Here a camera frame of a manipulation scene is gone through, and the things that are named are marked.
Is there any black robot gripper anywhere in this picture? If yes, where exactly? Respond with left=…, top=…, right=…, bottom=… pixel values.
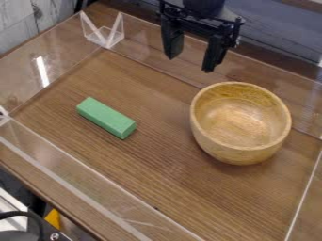
left=159, top=0, right=246, bottom=73

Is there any yellow sticker on base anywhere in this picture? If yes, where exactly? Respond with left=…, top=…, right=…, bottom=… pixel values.
left=46, top=209, right=62, bottom=229

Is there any green rectangular block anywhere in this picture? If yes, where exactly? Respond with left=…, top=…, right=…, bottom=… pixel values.
left=76, top=97, right=136, bottom=139

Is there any light brown wooden bowl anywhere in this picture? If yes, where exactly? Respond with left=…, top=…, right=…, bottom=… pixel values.
left=190, top=82, right=291, bottom=166

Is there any black cable loop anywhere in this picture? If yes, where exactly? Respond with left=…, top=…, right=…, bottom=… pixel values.
left=0, top=210, right=47, bottom=241

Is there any clear acrylic front wall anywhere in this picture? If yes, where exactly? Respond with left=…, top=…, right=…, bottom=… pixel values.
left=0, top=117, right=203, bottom=241

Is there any clear acrylic corner bracket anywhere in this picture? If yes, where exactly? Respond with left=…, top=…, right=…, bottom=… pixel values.
left=79, top=12, right=124, bottom=49

